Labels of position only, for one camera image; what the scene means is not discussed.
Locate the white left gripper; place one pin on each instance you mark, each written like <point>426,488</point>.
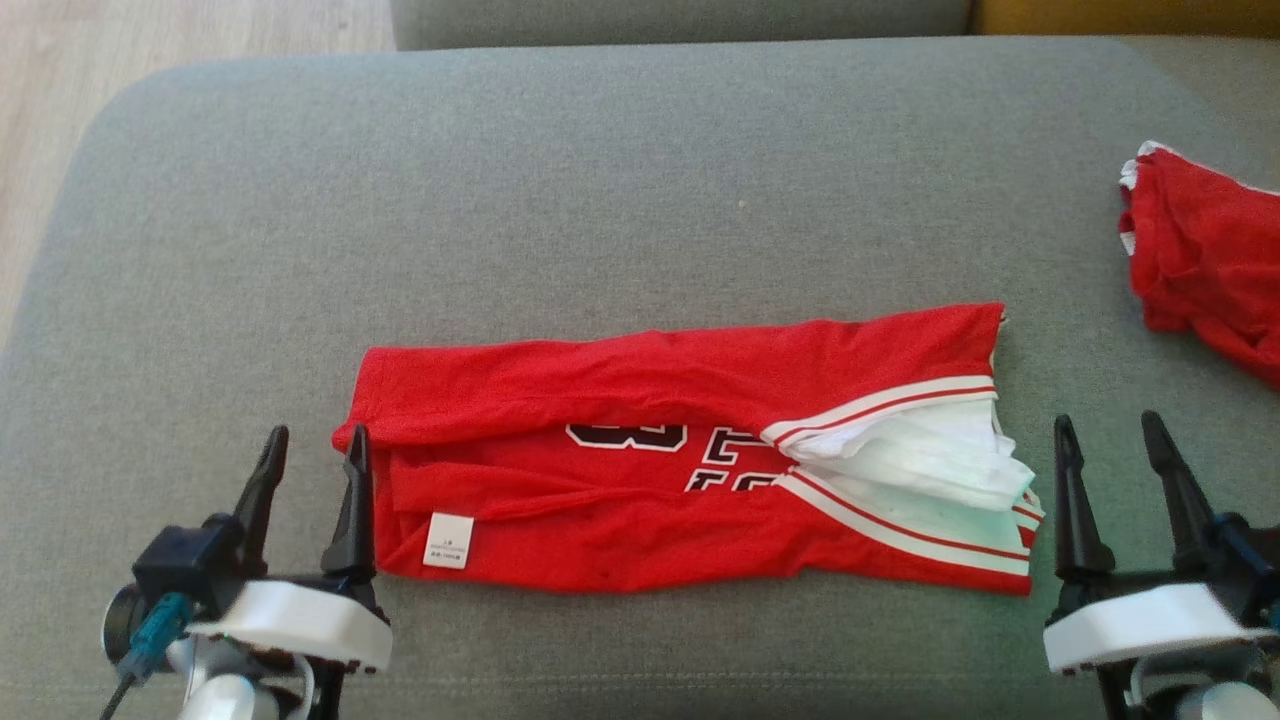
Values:
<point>300,615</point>

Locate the large grey sofa cushion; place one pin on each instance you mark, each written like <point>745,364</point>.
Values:
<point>600,180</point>

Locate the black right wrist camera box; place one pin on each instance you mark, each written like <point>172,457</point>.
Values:
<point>1245,560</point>

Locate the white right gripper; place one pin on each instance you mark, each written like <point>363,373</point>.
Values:
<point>1140,620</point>

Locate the red shorts with white hem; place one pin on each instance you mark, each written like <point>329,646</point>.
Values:
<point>1210,260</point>

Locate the wide yellow sofa backrest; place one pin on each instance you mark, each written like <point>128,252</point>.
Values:
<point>1120,15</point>

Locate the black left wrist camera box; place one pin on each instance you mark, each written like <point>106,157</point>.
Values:
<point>185,555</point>

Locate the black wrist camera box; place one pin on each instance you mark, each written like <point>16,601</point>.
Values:
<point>1245,560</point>
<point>185,555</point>

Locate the red jersey with white sleeves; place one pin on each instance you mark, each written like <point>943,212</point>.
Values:
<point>600,380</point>

